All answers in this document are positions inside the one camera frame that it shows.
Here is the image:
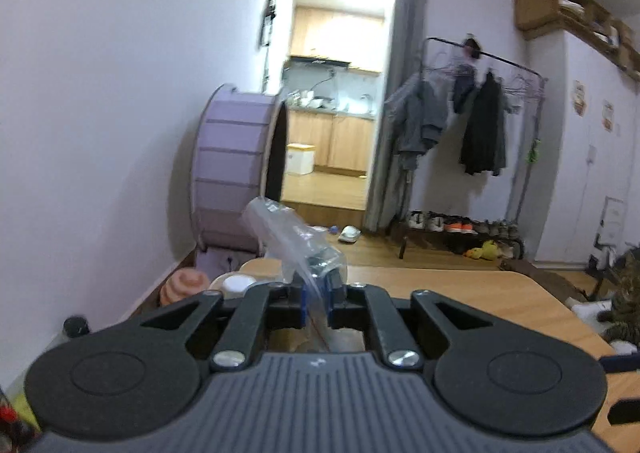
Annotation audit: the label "grey hanging clothes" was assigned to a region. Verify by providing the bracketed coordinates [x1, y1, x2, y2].
[384, 73, 451, 184]

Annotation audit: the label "grey cat bed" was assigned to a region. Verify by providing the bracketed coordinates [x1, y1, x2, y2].
[565, 298, 640, 355]

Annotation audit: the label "green box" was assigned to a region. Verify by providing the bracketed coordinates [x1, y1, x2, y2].
[12, 390, 42, 430]

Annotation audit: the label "wooden kitchen cabinets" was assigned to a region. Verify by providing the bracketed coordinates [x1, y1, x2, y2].
[290, 6, 386, 73]
[285, 110, 376, 174]

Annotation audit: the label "row of shoes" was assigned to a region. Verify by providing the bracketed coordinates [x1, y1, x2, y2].
[406, 210, 523, 242]

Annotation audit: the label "black hanging jacket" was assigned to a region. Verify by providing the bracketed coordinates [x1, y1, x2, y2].
[459, 70, 508, 177]

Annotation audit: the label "wooden lower kitchen cabinets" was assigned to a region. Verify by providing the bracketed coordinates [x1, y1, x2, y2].
[285, 110, 376, 174]

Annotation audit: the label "black shoe rack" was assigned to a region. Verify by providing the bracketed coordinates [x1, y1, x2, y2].
[387, 220, 526, 260]

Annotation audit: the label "tabby cat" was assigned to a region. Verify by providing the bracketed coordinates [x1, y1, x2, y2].
[597, 245, 640, 346]

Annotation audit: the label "grey curtain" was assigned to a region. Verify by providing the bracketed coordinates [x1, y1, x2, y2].
[362, 0, 431, 234]

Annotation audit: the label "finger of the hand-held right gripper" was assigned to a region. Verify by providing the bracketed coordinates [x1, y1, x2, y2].
[599, 354, 640, 375]
[606, 397, 640, 427]

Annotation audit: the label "brown floor mat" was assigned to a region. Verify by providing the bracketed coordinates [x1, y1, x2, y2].
[500, 258, 593, 306]

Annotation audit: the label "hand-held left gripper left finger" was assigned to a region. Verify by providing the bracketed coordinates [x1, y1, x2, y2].
[140, 278, 307, 371]

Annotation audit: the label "dishes on kitchen counter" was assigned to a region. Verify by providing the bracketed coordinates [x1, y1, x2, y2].
[287, 89, 341, 110]

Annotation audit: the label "dark hanging shorts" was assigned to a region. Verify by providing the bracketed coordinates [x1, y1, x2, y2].
[451, 64, 478, 114]

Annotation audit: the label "wooden desk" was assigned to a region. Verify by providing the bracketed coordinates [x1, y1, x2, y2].
[240, 259, 640, 453]

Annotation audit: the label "yellow plush toy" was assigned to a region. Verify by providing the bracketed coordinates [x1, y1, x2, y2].
[462, 239, 502, 263]

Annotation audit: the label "white box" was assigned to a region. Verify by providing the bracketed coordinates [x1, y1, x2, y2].
[286, 143, 317, 176]

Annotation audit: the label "cardboard boxes on wardrobe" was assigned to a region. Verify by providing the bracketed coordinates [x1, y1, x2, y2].
[512, 0, 640, 79]

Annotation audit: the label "wooden upper kitchen cabinets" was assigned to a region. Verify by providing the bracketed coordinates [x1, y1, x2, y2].
[290, 6, 386, 73]

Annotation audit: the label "white wardrobe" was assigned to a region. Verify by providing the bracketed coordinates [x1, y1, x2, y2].
[525, 30, 640, 274]

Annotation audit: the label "dark red-label soda bottle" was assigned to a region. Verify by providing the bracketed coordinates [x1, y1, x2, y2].
[0, 385, 32, 453]

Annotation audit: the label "clear zip bag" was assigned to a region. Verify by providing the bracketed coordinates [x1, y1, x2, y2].
[242, 196, 366, 355]

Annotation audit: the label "range hood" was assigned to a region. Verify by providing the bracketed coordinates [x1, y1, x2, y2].
[289, 56, 351, 70]

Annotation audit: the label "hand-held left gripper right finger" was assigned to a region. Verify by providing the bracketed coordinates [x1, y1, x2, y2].
[325, 270, 496, 371]

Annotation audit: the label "white waisted plastic bottle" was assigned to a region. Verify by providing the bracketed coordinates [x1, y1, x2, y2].
[221, 273, 259, 298]

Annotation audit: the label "purple cat wheel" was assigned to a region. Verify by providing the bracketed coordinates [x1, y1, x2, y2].
[187, 83, 290, 284]

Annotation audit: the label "black round object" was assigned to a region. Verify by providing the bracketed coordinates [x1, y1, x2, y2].
[62, 315, 91, 338]

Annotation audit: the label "black clothes rack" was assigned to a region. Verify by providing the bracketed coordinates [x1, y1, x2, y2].
[397, 36, 548, 259]

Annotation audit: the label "peach ribbed object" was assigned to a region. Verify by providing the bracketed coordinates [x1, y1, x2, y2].
[160, 268, 211, 307]

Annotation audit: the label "bunch of clothes hangers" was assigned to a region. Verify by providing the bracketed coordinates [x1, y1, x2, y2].
[492, 73, 543, 110]

